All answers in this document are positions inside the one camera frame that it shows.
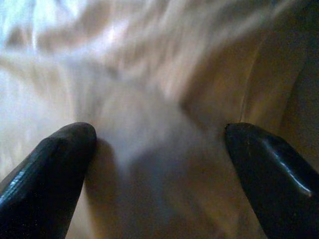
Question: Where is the grey floral bedspread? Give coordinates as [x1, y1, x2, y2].
[0, 0, 319, 239]

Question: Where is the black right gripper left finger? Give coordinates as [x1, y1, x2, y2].
[0, 121, 97, 239]

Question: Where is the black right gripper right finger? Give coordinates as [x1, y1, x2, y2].
[225, 122, 319, 239]

